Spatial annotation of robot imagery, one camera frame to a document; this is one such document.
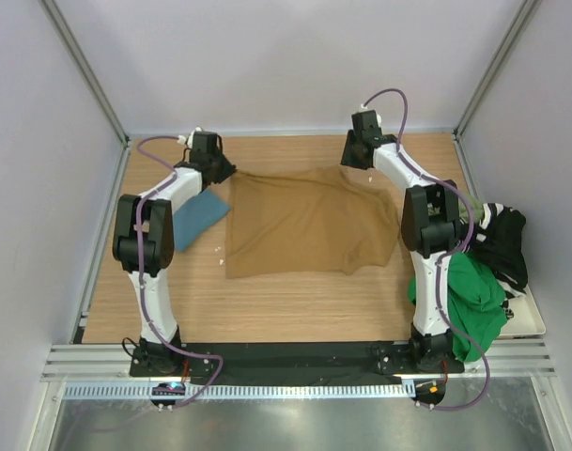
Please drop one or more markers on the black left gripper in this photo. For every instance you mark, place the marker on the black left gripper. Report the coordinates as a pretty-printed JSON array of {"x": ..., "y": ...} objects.
[{"x": 227, "y": 170}]

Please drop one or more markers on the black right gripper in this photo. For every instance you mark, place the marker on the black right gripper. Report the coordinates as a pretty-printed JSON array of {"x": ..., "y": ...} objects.
[{"x": 347, "y": 159}]

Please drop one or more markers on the blue tank top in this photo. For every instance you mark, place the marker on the blue tank top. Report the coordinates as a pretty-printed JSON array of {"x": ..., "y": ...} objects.
[{"x": 195, "y": 216}]

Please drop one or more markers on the tan garment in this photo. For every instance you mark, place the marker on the tan garment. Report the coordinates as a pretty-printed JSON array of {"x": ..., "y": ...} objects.
[{"x": 316, "y": 220}]

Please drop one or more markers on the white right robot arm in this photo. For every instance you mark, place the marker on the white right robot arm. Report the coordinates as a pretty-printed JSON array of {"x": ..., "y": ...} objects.
[{"x": 430, "y": 229}]

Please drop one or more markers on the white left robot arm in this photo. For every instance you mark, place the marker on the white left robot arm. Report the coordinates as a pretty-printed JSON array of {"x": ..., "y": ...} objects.
[{"x": 144, "y": 242}]

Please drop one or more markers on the olive green garment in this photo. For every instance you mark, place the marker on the olive green garment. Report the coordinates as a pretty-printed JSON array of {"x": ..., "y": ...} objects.
[{"x": 472, "y": 209}]

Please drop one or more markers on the black garment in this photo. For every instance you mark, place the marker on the black garment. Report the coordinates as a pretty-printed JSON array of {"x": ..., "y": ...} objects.
[{"x": 497, "y": 243}]

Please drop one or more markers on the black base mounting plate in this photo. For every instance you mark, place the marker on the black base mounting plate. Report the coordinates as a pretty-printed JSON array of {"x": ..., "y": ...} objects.
[{"x": 288, "y": 364}]

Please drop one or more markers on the white laundry tray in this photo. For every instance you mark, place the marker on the white laundry tray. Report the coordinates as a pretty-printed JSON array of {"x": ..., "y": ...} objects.
[{"x": 526, "y": 321}]

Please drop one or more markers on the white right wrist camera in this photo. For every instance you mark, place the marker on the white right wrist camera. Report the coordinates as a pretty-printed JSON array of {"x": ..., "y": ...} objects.
[{"x": 365, "y": 109}]

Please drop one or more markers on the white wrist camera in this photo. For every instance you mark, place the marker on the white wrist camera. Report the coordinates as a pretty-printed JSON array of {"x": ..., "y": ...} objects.
[
  {"x": 365, "y": 109},
  {"x": 187, "y": 140}
]

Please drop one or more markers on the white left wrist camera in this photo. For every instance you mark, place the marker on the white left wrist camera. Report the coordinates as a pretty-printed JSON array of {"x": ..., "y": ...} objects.
[{"x": 187, "y": 140}]

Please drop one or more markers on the right aluminium frame post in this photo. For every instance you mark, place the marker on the right aluminium frame post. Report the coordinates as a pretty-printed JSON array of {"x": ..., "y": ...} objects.
[{"x": 510, "y": 38}]

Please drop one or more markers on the aluminium frame post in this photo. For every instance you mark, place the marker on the aluminium frame post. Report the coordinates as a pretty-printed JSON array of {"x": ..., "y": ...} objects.
[
  {"x": 510, "y": 38},
  {"x": 77, "y": 55}
]

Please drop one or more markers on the left aluminium frame post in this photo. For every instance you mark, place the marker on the left aluminium frame post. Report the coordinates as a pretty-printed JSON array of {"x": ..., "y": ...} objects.
[{"x": 77, "y": 55}]

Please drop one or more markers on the white slotted cable duct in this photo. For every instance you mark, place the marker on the white slotted cable duct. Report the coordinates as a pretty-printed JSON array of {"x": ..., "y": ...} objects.
[{"x": 157, "y": 391}]

